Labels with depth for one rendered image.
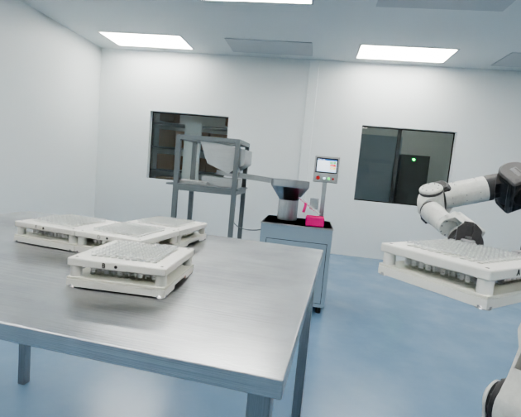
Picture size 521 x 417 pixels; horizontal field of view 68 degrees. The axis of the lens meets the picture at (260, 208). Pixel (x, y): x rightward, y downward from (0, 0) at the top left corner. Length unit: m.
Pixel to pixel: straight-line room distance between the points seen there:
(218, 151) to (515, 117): 4.34
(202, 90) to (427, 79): 3.36
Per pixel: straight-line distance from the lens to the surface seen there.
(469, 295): 0.81
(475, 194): 1.54
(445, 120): 6.39
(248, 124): 6.19
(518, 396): 1.42
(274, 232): 3.39
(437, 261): 0.84
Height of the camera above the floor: 1.22
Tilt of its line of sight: 6 degrees down
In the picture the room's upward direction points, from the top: 5 degrees clockwise
